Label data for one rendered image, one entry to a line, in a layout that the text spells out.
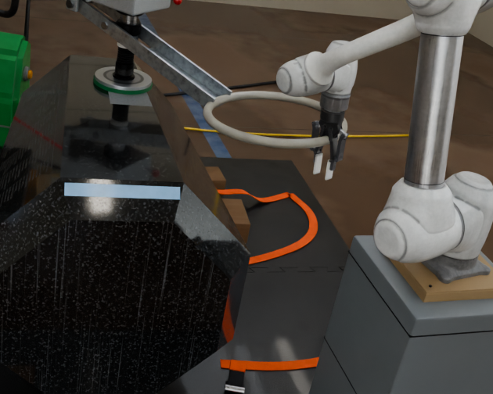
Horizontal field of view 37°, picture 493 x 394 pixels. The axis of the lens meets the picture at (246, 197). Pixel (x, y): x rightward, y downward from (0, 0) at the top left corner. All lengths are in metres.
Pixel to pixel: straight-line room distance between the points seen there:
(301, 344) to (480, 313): 1.11
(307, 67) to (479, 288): 0.77
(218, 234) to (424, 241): 0.69
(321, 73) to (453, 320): 0.76
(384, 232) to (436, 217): 0.13
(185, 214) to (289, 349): 1.00
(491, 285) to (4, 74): 2.79
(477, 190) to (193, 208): 0.81
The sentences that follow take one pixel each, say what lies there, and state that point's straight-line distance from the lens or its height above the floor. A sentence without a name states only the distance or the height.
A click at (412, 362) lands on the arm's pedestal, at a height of 0.65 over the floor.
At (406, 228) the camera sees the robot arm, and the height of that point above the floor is 1.04.
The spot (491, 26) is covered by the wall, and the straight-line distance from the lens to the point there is 8.52.
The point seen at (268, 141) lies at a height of 0.98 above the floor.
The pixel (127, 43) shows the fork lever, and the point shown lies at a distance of 2.70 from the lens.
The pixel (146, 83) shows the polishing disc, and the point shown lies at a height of 0.90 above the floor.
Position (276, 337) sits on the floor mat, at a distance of 3.02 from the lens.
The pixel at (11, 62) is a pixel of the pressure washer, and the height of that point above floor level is 0.48.
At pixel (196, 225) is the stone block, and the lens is 2.19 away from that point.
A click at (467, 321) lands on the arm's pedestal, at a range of 2.06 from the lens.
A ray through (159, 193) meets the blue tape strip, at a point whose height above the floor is 0.85.
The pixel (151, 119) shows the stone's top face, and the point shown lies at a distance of 2.55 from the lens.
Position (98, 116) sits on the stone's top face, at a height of 0.87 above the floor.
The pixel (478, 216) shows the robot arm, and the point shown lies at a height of 1.04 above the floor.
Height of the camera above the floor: 1.89
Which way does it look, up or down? 28 degrees down
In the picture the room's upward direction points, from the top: 11 degrees clockwise
